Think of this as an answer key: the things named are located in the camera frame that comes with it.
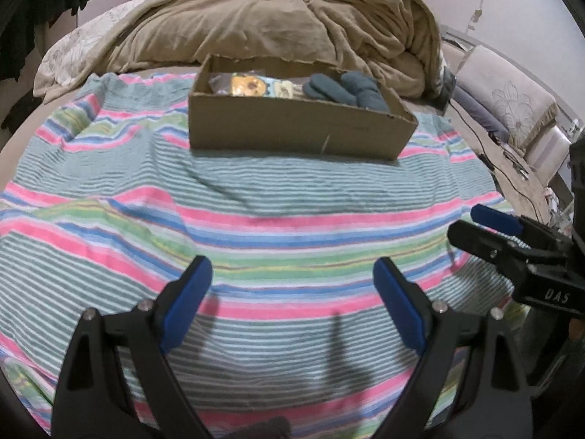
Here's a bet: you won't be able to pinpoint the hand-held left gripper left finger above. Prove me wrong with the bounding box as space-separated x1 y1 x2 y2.
51 256 214 439

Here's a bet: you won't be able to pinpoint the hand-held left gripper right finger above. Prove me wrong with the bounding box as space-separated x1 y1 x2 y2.
372 257 533 439

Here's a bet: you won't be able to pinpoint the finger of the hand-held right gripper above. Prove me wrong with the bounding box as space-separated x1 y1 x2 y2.
447 220 533 267
471 204 574 250

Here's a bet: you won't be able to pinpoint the grey socks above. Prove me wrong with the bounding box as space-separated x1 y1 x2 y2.
304 70 390 112

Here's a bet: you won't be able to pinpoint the brown cardboard box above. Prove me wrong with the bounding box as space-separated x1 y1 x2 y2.
188 54 419 162

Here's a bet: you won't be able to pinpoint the clear zip bag of snacks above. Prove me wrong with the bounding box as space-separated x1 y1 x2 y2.
208 72 267 98

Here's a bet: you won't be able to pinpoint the green and white small carton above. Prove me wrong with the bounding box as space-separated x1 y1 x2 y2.
266 79 294 100

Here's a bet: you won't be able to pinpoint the white striped pillow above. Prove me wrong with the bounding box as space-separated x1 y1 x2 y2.
525 125 573 189

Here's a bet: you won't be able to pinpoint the striped blanket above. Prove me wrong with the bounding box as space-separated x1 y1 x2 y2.
0 72 517 437

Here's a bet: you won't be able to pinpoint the grey pillow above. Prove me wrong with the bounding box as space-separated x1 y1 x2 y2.
450 85 510 143

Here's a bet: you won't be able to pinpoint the floral beige pillow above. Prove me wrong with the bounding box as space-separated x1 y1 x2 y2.
457 46 561 151

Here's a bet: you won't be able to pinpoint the black tablet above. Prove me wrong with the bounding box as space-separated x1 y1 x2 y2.
436 68 458 111

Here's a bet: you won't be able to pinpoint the metal bed headboard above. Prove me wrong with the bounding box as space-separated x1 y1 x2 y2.
441 27 585 130

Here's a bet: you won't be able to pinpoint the beige duvet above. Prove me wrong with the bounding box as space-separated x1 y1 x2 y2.
34 0 445 101

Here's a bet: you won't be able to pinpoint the dark hanging clothes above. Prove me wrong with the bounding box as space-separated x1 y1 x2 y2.
0 0 94 82

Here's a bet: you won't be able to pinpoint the black cable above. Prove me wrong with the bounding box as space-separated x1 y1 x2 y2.
450 101 551 204

